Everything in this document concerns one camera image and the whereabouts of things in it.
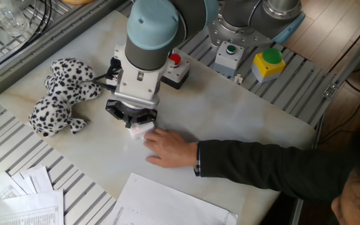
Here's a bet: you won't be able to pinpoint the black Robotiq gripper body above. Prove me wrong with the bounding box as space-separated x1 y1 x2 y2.
104 99 158 129

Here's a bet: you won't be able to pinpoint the white four-button power strip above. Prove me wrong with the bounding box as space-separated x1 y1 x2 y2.
128 121 156 140

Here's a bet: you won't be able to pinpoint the dark-sleeved right forearm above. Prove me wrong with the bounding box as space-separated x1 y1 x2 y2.
194 139 356 203

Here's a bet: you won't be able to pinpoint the person's right hand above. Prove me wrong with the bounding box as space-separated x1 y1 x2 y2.
142 127 199 169

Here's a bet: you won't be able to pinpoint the red push button box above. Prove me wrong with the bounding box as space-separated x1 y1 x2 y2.
160 52 191 91

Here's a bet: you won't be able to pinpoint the dalmatian spotted plush toy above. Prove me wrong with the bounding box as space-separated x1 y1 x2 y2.
28 57 103 138

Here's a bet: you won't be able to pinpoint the large printed paper sheet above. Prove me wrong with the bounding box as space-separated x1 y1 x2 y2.
106 172 239 225

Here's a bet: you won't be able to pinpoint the small green button box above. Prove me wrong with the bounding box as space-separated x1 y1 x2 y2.
214 41 245 78

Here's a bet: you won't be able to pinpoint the round wooden board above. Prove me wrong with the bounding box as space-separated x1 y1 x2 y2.
61 0 95 6

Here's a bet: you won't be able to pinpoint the stack of printed papers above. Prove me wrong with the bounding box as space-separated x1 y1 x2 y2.
0 164 65 225

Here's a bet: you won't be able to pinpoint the yellow box green mushroom button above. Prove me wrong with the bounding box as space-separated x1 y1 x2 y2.
251 47 286 84

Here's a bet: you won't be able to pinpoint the clear plastic container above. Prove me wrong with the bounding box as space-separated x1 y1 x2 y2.
0 0 31 37

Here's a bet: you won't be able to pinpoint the black wrist cables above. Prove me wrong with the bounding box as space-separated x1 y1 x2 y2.
80 56 123 92

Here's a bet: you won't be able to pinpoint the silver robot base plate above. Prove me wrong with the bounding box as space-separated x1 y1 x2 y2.
207 18 273 49

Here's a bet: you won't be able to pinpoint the black cables bundle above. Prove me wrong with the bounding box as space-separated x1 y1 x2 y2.
0 0 53 79

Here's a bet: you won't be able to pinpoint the aluminium frame rail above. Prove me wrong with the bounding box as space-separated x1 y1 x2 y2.
291 18 360 225

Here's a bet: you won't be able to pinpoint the black floor cables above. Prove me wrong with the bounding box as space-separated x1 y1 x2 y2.
319 57 360 144

